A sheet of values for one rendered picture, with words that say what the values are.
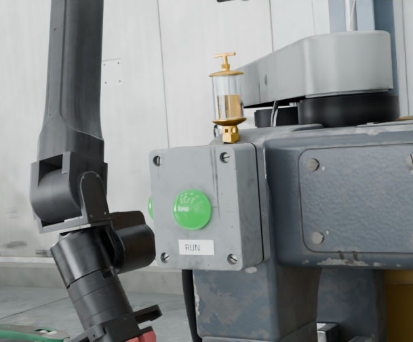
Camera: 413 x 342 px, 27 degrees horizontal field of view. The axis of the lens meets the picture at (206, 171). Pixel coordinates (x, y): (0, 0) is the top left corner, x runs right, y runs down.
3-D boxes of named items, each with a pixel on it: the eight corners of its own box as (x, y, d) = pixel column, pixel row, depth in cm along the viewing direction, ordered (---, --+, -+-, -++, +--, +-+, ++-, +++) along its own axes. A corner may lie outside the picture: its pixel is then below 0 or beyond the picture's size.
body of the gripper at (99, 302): (166, 318, 95) (139, 258, 96) (104, 340, 87) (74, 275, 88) (129, 339, 98) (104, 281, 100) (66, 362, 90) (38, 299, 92)
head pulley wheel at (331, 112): (282, 129, 76) (280, 101, 76) (322, 125, 83) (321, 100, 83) (379, 123, 71) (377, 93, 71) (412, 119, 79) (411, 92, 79)
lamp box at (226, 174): (156, 269, 64) (147, 150, 64) (188, 258, 68) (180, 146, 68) (243, 271, 60) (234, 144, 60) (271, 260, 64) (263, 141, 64)
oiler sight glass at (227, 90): (208, 120, 69) (205, 77, 69) (224, 119, 71) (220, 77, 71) (234, 118, 68) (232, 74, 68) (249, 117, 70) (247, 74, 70)
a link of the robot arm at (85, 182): (26, 186, 97) (77, 172, 91) (96, 177, 106) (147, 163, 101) (47, 290, 96) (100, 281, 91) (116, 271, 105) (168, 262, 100)
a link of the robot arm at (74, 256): (36, 245, 95) (66, 223, 92) (80, 236, 100) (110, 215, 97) (60, 302, 93) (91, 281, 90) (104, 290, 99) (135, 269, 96)
